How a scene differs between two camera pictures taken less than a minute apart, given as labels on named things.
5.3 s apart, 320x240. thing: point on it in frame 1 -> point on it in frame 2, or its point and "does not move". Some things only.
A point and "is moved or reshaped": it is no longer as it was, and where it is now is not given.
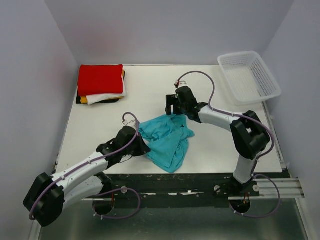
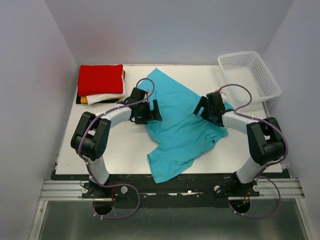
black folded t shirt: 78,100 does not move
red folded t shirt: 95,79 does not move
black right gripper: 172,99 -> 203,103
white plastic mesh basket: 247,78 does not move
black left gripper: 143,147 -> 152,114
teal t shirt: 166,138 is moved or reshaped
